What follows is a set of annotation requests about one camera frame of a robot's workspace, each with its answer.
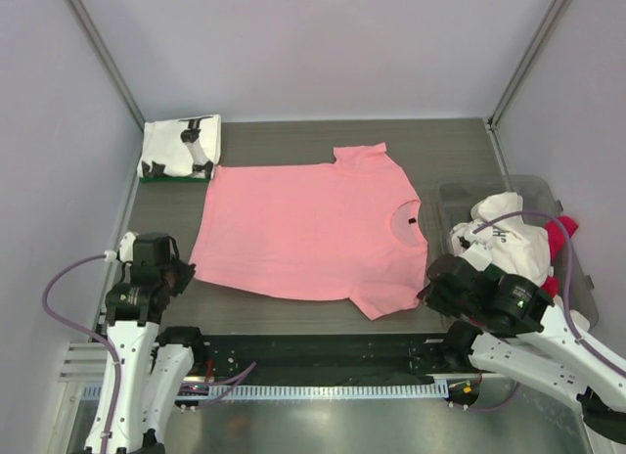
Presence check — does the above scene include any magenta crumpled t shirt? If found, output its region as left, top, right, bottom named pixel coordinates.
left=542, top=216, right=579, bottom=297

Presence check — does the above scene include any folded white printed t shirt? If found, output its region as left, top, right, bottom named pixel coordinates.
left=137, top=114, right=221, bottom=180

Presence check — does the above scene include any aluminium frame post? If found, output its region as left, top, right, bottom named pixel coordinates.
left=485, top=0, right=572, bottom=132
left=64, top=0, right=146, bottom=131

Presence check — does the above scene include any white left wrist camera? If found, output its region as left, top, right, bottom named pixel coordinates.
left=117, top=231, right=138, bottom=263

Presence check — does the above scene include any white crumpled t shirt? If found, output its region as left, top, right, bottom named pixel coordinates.
left=449, top=192, right=562, bottom=305

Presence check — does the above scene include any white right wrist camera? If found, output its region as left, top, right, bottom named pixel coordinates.
left=460, top=243, right=493, bottom=272

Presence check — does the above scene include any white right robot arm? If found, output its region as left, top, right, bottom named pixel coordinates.
left=419, top=254, right=625, bottom=444

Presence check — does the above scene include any white slotted cable duct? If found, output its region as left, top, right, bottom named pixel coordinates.
left=82, top=380, right=449, bottom=405

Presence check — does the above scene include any folded green t shirt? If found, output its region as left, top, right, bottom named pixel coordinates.
left=138, top=175, right=211, bottom=183

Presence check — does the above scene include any pink t shirt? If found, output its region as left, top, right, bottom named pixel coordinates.
left=191, top=143, right=428, bottom=320

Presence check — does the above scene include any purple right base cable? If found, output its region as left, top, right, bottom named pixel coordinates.
left=449, top=380, right=520, bottom=415

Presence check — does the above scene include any clear plastic bin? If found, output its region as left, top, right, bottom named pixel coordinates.
left=435, top=175, right=599, bottom=327

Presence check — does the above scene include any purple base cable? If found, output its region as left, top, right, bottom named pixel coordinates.
left=449, top=380, right=520, bottom=415
left=173, top=361, right=258, bottom=406

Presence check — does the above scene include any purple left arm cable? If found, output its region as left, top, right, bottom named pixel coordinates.
left=41, top=250, right=123, bottom=454

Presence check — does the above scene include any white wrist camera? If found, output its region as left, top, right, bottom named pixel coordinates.
left=460, top=243, right=493, bottom=272
left=117, top=231, right=138, bottom=263

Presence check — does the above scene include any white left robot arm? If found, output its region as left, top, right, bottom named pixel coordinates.
left=83, top=232, right=208, bottom=453

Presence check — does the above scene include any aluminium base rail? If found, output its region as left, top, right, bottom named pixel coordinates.
left=59, top=342, right=108, bottom=383

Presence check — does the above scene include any right aluminium frame post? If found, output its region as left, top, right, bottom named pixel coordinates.
left=485, top=0, right=572, bottom=132

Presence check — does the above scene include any left aluminium frame post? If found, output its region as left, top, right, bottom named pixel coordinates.
left=64, top=0, right=146, bottom=131

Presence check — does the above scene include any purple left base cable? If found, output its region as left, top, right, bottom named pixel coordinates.
left=173, top=361, right=258, bottom=406

